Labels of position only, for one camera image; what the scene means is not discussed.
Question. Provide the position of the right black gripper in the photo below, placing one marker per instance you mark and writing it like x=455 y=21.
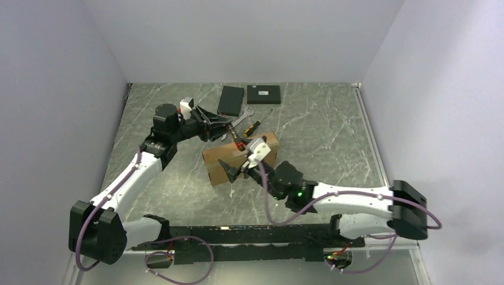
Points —
x=232 y=172

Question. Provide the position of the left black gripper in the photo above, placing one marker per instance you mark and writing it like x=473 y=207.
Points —
x=216 y=130

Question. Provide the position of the red black utility knife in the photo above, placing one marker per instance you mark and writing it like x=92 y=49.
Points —
x=236 y=139

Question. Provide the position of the brown cardboard express box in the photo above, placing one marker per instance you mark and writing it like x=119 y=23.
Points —
x=231 y=155

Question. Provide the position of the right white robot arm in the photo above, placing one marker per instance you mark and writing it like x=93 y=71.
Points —
x=398 y=209

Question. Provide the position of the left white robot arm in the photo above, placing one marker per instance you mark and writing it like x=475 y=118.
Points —
x=97 y=232

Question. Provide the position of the black box with label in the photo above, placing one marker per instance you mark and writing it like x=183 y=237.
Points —
x=263 y=95

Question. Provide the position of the black foam block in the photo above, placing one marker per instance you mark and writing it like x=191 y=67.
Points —
x=230 y=101

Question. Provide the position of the silver open-end wrench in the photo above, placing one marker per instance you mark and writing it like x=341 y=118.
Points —
x=248 y=111

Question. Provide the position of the yellow black screwdriver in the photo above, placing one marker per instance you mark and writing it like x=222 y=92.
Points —
x=253 y=127

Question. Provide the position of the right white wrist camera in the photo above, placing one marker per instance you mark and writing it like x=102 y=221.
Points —
x=258 y=149

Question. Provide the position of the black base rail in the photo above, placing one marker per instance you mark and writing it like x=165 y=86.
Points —
x=309 y=242

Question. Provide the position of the aluminium frame rail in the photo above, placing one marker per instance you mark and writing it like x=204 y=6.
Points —
x=369 y=132

